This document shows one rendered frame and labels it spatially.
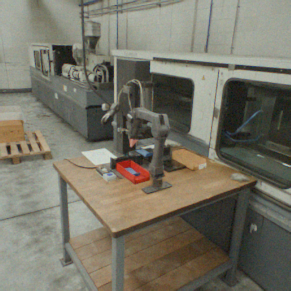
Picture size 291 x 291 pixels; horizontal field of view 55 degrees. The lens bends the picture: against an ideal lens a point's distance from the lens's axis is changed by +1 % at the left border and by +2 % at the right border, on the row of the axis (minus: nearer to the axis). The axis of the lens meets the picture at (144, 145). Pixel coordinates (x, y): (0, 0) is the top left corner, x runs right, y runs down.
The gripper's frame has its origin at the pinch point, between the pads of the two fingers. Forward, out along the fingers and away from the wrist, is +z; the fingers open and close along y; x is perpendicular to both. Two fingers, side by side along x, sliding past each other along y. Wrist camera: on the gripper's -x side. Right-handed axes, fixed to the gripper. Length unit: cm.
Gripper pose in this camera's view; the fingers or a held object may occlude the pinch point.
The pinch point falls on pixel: (131, 145)
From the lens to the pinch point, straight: 191.0
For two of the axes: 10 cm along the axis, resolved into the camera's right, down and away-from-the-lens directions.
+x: 4.3, 4.7, -7.7
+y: -8.7, -0.2, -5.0
